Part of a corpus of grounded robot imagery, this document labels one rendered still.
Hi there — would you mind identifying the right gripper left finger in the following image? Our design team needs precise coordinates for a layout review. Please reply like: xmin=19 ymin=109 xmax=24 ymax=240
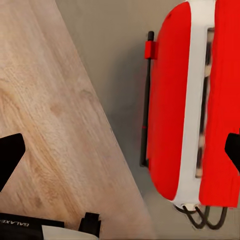
xmin=0 ymin=133 xmax=25 ymax=192

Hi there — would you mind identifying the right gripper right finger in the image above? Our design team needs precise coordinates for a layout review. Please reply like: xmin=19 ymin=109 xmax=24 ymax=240
xmin=225 ymin=133 xmax=240 ymax=172

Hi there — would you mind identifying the radio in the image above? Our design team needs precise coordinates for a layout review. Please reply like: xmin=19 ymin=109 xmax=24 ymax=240
xmin=140 ymin=0 xmax=240 ymax=230

